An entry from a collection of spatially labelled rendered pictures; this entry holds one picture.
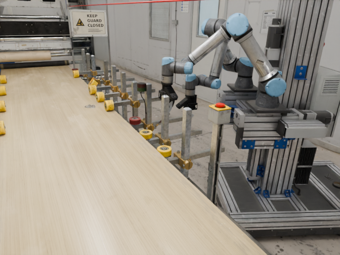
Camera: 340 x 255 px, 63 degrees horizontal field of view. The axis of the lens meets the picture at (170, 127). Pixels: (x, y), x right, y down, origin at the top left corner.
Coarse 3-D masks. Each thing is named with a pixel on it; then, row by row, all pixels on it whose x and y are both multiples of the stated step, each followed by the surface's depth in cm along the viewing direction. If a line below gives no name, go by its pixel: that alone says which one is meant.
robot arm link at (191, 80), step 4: (188, 76) 199; (192, 76) 199; (188, 80) 200; (192, 80) 200; (196, 80) 202; (188, 84) 201; (192, 84) 201; (196, 84) 204; (188, 88) 202; (192, 88) 202
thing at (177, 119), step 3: (174, 117) 209; (177, 117) 209; (180, 117) 209; (153, 120) 202; (156, 120) 202; (159, 120) 202; (171, 120) 206; (174, 120) 207; (177, 120) 208; (180, 120) 210; (141, 123) 196; (153, 123) 199; (156, 123) 200; (132, 126) 194; (135, 126) 193; (138, 126) 194; (141, 126) 195; (135, 129) 194
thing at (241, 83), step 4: (240, 76) 222; (244, 76) 221; (248, 76) 220; (236, 80) 227; (240, 80) 223; (244, 80) 221; (248, 80) 221; (236, 84) 226; (240, 84) 224; (244, 84) 222; (248, 84) 222; (252, 84) 225; (240, 88) 223; (244, 88) 222; (248, 88) 222
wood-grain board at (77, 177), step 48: (0, 96) 236; (48, 96) 239; (0, 144) 152; (48, 144) 153; (96, 144) 154; (144, 144) 156; (0, 192) 112; (48, 192) 113; (96, 192) 113; (144, 192) 114; (192, 192) 115; (0, 240) 89; (48, 240) 89; (96, 240) 90; (144, 240) 90; (192, 240) 91; (240, 240) 91
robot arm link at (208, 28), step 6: (210, 18) 202; (204, 24) 200; (210, 24) 196; (204, 30) 201; (210, 30) 197; (228, 48) 216; (228, 54) 219; (234, 54) 226; (228, 60) 223; (234, 60) 223; (222, 66) 234; (228, 66) 227
